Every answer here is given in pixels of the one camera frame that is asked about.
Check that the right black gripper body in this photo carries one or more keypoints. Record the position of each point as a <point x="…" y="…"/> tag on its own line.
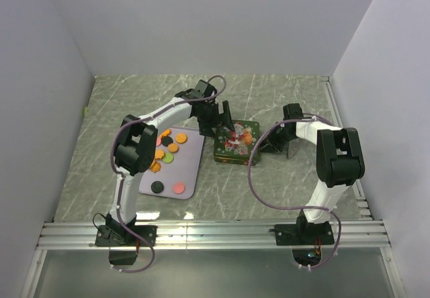
<point x="286" y="137"/>

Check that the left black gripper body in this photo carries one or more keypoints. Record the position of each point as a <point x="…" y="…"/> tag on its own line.
<point x="209" y="119"/>

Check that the green cookie tin box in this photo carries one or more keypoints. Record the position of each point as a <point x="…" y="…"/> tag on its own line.
<point x="244" y="159"/>

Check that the gold tin lid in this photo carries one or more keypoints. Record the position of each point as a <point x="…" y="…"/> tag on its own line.
<point x="241" y="141"/>

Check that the round tan biscuit top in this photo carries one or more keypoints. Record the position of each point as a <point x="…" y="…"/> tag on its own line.
<point x="181" y="138"/>

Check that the black sandwich cookie bottom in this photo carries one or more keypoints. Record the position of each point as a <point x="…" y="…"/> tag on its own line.
<point x="157" y="187"/>

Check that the black sandwich cookie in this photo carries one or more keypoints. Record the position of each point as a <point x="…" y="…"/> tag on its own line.
<point x="157" y="187"/>
<point x="166" y="141"/>

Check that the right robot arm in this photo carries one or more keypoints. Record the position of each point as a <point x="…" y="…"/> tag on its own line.
<point x="339" y="158"/>

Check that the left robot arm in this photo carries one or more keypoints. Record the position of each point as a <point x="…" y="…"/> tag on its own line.
<point x="134" y="146"/>

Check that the orange fish cookie top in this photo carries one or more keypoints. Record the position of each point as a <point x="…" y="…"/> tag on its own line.
<point x="165" y="133"/>

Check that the black sandwich cookie top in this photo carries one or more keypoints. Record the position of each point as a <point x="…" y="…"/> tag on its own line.
<point x="166" y="141"/>

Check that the orange round cookie middle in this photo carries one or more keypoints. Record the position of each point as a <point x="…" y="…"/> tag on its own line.
<point x="173" y="148"/>

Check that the green macaron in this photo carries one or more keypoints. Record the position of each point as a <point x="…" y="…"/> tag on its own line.
<point x="168" y="158"/>

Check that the orange flower cookie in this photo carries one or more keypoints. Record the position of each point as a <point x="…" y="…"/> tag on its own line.
<point x="159" y="154"/>

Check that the purple plastic tray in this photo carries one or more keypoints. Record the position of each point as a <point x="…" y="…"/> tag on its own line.
<point x="183" y="169"/>

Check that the orange swirl cookie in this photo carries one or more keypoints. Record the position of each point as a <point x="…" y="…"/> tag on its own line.
<point x="155" y="167"/>

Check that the pink sandwich cookie bottom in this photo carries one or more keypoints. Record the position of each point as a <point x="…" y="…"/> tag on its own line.
<point x="178" y="188"/>

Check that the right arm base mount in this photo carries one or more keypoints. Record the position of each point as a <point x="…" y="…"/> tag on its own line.
<point x="309" y="238"/>

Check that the aluminium rail frame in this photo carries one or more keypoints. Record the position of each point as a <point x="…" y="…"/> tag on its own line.
<point x="221" y="242"/>

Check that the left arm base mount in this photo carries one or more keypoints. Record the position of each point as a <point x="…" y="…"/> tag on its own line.
<point x="122" y="245"/>

